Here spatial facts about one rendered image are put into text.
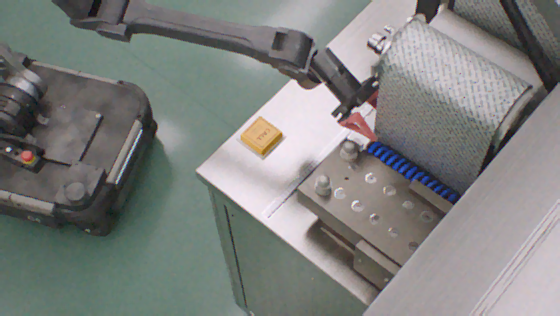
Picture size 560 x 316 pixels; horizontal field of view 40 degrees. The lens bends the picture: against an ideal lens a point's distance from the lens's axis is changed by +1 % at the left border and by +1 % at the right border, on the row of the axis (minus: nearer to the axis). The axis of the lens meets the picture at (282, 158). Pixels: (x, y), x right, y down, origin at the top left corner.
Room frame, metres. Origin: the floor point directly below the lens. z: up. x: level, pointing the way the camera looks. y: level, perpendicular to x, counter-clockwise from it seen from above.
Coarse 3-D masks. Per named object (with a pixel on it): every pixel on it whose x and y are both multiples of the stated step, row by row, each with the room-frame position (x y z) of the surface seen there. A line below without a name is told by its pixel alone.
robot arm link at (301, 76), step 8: (304, 32) 0.98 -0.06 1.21; (312, 40) 0.97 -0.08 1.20; (312, 48) 0.96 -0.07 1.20; (280, 64) 0.92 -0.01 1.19; (288, 64) 0.92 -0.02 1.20; (304, 64) 0.93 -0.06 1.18; (280, 72) 0.92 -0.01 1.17; (288, 72) 0.91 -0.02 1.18; (296, 72) 0.91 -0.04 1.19; (304, 72) 0.91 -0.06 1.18; (296, 80) 0.96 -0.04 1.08; (304, 80) 0.94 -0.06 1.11; (312, 80) 0.93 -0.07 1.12; (304, 88) 0.95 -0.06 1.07; (312, 88) 0.95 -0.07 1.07
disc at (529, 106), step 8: (536, 88) 0.74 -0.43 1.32; (544, 88) 0.76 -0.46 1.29; (528, 96) 0.72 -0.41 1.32; (536, 96) 0.74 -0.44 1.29; (528, 104) 0.72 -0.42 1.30; (536, 104) 0.75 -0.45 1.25; (520, 112) 0.70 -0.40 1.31; (528, 112) 0.73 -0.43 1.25; (512, 120) 0.68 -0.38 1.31; (520, 120) 0.71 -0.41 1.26; (512, 128) 0.69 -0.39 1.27; (504, 136) 0.67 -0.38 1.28; (496, 144) 0.67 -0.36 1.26; (504, 144) 0.69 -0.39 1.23; (496, 152) 0.67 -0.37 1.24
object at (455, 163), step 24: (384, 96) 0.84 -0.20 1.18; (384, 120) 0.83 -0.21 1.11; (408, 120) 0.80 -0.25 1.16; (432, 120) 0.76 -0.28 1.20; (384, 144) 0.83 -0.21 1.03; (408, 144) 0.79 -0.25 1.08; (432, 144) 0.75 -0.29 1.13; (456, 144) 0.72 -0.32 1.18; (432, 168) 0.75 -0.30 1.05; (456, 168) 0.71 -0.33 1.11; (480, 168) 0.68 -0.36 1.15; (456, 192) 0.70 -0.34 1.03
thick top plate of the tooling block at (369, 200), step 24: (336, 168) 0.77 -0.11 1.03; (360, 168) 0.77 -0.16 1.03; (384, 168) 0.77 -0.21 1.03; (312, 192) 0.72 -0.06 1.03; (336, 192) 0.72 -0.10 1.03; (360, 192) 0.72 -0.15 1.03; (384, 192) 0.71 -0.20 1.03; (408, 192) 0.71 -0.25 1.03; (336, 216) 0.67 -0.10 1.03; (360, 216) 0.66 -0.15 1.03; (384, 216) 0.66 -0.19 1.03; (408, 216) 0.66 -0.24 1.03; (432, 216) 0.65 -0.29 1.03; (384, 240) 0.61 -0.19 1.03; (408, 240) 0.60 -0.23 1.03
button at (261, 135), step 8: (256, 120) 0.98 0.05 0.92; (264, 120) 0.98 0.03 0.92; (248, 128) 0.96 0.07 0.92; (256, 128) 0.96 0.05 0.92; (264, 128) 0.95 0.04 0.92; (272, 128) 0.95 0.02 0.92; (248, 136) 0.93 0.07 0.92; (256, 136) 0.93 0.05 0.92; (264, 136) 0.93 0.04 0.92; (272, 136) 0.93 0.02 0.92; (280, 136) 0.94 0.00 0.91; (248, 144) 0.92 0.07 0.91; (256, 144) 0.91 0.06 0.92; (264, 144) 0.91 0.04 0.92; (272, 144) 0.92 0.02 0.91; (264, 152) 0.90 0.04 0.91
